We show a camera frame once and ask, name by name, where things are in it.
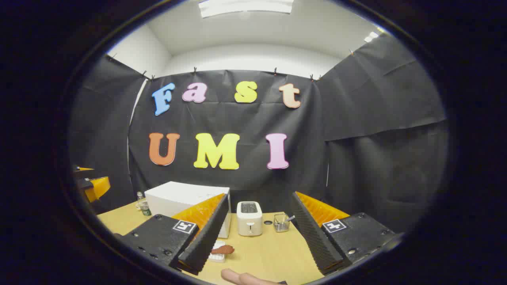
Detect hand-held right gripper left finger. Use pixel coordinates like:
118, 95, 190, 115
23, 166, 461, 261
117, 193, 231, 276

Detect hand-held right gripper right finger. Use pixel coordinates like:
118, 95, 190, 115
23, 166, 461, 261
290, 192, 401, 276

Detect white microwave oven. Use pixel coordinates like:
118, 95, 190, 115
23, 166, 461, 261
145, 181, 232, 238

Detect small white dish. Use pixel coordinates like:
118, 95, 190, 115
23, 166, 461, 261
208, 240, 227, 263

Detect white toaster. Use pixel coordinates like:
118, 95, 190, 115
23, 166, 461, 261
236, 201, 263, 237

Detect clear plastic water bottle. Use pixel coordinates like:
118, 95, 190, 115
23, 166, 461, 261
136, 192, 152, 217

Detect wire mesh basket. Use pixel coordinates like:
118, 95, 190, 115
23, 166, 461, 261
273, 214, 290, 233

